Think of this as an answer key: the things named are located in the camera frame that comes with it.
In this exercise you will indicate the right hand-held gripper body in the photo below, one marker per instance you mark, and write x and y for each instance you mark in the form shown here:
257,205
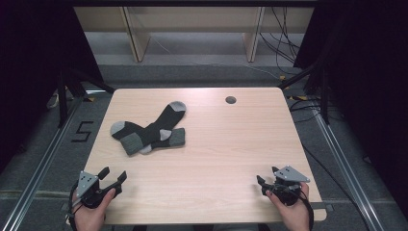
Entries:
288,179

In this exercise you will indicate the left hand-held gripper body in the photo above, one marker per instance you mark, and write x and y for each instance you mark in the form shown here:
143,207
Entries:
88,186

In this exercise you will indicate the black and grey sock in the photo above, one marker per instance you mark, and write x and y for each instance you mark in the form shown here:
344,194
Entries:
168,120
126,129

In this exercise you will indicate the person's left hand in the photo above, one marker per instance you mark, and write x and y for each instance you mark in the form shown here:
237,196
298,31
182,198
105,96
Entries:
91,218

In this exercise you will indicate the person's right hand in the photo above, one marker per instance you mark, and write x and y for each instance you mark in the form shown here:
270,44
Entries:
293,216

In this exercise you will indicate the black metal stand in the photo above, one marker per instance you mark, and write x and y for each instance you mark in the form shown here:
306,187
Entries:
322,89
64,96

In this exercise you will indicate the dark curtain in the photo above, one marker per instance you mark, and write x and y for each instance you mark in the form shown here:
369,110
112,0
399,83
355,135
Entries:
32,64
369,80

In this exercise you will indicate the light wooden shelf unit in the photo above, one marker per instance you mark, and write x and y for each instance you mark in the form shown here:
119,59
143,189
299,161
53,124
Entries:
192,19

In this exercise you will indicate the metal floor rail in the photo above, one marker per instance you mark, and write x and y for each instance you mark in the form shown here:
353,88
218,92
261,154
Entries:
45,160
346,170

